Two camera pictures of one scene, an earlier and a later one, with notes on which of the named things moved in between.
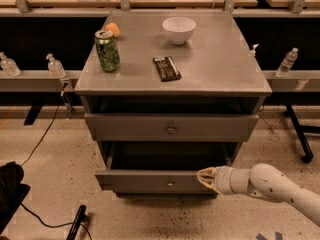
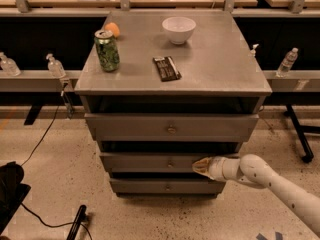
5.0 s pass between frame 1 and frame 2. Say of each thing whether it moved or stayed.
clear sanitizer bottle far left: stayed
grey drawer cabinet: stayed
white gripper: moved
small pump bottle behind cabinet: stayed
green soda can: stayed
